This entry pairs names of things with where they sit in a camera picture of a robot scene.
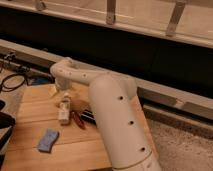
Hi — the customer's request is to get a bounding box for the white plastic bottle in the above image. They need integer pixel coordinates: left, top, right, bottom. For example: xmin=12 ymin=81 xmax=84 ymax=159
xmin=58 ymin=93 xmax=71 ymax=125

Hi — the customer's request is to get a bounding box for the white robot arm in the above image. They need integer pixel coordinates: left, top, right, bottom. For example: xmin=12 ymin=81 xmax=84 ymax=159
xmin=50 ymin=58 xmax=162 ymax=171

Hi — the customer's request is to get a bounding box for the black white striped block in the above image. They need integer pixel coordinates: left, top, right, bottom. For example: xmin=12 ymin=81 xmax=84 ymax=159
xmin=81 ymin=110 xmax=96 ymax=124

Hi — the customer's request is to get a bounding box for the blue sponge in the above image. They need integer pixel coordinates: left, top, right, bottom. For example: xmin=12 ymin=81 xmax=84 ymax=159
xmin=37 ymin=129 xmax=59 ymax=153

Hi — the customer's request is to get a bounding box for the black object at left edge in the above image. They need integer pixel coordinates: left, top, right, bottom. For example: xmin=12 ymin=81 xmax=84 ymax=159
xmin=0 ymin=100 xmax=16 ymax=167

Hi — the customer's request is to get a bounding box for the wooden board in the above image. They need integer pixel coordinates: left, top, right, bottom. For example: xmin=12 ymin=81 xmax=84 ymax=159
xmin=0 ymin=79 xmax=160 ymax=171

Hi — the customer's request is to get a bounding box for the black cable loop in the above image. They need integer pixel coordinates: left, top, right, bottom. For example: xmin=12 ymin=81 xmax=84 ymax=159
xmin=0 ymin=72 xmax=30 ymax=93

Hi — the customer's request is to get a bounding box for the metal rail frame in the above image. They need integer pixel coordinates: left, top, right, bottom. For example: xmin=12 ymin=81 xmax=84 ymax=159
xmin=0 ymin=0 xmax=213 ymax=49

